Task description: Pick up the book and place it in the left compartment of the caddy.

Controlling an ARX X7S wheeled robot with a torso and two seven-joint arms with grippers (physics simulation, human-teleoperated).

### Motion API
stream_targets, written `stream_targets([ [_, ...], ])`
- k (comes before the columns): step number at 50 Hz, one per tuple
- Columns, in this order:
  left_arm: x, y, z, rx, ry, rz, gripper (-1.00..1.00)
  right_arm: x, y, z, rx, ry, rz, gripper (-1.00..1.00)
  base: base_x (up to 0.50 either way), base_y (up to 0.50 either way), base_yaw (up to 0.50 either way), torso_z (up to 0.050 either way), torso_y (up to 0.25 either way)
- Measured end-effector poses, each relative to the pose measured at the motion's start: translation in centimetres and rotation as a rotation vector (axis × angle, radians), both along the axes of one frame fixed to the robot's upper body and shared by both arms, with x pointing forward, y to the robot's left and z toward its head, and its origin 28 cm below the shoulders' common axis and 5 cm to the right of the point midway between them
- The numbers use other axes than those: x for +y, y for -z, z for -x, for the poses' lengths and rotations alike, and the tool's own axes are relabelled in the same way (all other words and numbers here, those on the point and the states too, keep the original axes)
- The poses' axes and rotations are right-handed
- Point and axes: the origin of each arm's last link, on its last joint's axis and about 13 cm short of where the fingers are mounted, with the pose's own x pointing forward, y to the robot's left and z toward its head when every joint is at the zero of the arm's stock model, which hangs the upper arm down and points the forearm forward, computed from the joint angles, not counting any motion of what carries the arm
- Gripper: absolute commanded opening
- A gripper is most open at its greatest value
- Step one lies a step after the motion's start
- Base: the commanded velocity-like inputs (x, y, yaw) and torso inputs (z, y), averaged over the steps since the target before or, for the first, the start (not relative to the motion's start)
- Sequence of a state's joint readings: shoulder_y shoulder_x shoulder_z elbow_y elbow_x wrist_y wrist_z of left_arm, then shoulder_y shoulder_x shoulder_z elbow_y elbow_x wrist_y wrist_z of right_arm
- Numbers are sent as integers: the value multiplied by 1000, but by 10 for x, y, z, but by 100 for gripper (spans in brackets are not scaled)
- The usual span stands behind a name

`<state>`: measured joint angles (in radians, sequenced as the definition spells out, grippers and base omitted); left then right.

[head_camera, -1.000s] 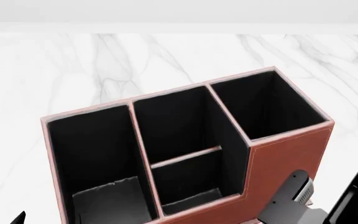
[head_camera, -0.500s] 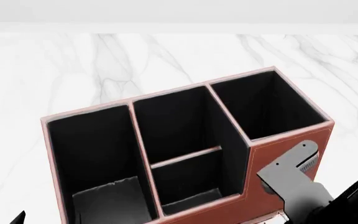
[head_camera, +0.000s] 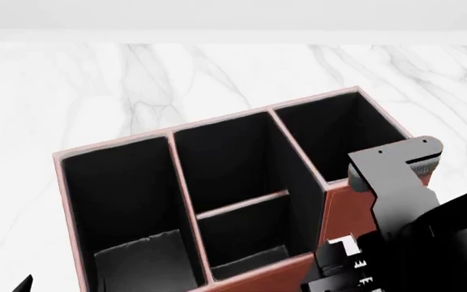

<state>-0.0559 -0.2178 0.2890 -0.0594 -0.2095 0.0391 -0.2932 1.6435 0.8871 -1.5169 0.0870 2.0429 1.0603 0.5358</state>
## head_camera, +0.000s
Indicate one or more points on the grey right gripper plate finger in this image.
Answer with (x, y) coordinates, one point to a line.
(395, 182)

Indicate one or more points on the grey right gripper padded finger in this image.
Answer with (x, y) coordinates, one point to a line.
(357, 183)

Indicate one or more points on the brown leather compartment caddy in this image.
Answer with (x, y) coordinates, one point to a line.
(258, 158)

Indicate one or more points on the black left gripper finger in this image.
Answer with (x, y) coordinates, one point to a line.
(23, 285)

